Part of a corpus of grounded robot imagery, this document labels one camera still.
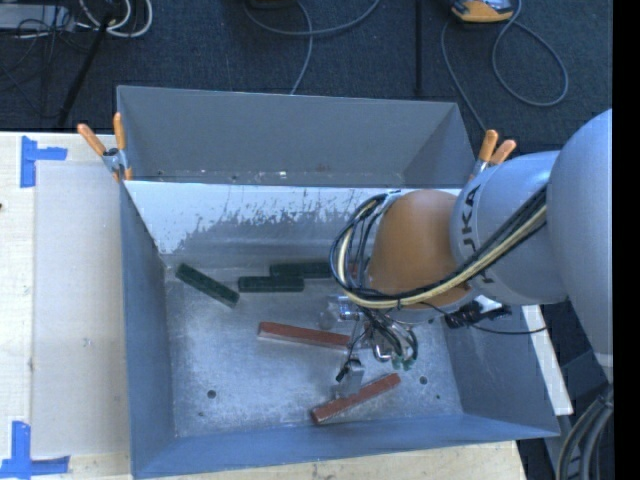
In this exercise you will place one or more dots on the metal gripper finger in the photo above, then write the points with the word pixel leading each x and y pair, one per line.
pixel 343 373
pixel 356 377

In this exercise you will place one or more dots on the red-brown flat block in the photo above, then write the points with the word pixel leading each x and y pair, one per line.
pixel 370 393
pixel 300 334

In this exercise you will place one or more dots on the dark green flat block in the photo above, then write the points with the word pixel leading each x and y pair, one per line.
pixel 270 284
pixel 300 269
pixel 207 285

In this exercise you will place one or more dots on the grey metal bin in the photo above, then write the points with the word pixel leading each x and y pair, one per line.
pixel 250 368

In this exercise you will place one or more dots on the pale flat board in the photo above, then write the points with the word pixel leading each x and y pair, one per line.
pixel 75 318

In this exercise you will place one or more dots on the black cylinder on white bracket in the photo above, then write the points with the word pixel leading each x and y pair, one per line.
pixel 470 314

